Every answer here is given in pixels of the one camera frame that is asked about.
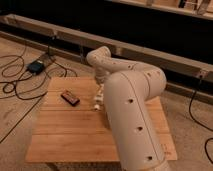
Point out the white plastic bottle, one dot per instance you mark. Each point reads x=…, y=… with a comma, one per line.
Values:
x=99, y=98

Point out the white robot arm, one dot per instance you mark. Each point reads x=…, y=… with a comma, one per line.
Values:
x=127, y=85

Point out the brown rectangular box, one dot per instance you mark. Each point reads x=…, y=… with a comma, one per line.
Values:
x=70, y=98

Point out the wooden table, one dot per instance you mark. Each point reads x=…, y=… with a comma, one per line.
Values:
x=66, y=133

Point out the blue power adapter box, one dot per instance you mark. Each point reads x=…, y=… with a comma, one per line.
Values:
x=35, y=67

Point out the wooden frame beam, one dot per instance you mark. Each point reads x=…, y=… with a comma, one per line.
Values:
x=165, y=60

